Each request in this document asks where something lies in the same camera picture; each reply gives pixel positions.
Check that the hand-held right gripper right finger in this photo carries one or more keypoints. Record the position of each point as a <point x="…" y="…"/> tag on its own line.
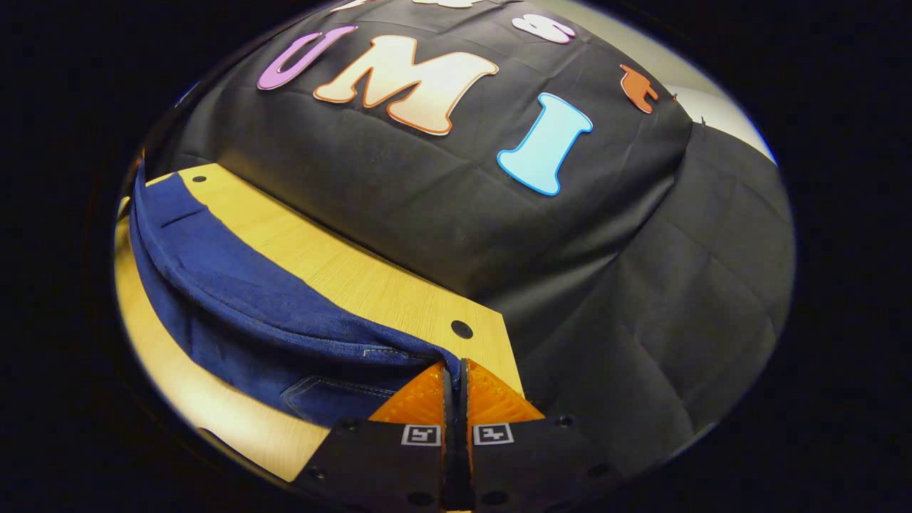
<point x="527" y="463"/>

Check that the black backdrop cloth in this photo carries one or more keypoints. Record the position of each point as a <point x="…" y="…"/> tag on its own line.
<point x="463" y="206"/>

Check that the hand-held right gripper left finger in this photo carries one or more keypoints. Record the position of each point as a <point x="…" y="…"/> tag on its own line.
<point x="388" y="463"/>

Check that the blue denim jeans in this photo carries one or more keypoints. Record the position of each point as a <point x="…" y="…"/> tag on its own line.
<point x="242" y="306"/>

